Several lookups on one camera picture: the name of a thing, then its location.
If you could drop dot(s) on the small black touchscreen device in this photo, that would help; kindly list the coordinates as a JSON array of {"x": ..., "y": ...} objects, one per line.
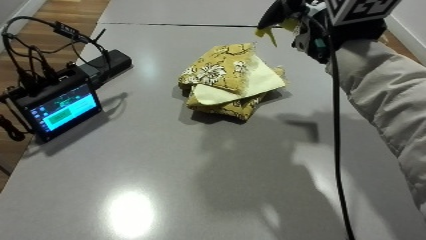
[{"x": 60, "y": 108}]

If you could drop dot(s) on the small yellow cloth piece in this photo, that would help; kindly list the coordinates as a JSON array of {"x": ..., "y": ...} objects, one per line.
[{"x": 268, "y": 33}]

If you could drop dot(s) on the folded yellow floral cloth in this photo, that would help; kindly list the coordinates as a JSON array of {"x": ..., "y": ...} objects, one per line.
[{"x": 221, "y": 78}]

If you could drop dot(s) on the white cube with black markers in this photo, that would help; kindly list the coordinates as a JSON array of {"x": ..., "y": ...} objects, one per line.
[{"x": 355, "y": 10}]

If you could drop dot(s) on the black rectangular power bank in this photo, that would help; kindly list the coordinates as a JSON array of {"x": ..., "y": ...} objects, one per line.
[{"x": 104, "y": 65}]

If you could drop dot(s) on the grey palm camera module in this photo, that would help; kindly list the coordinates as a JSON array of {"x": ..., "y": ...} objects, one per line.
[{"x": 313, "y": 45}]

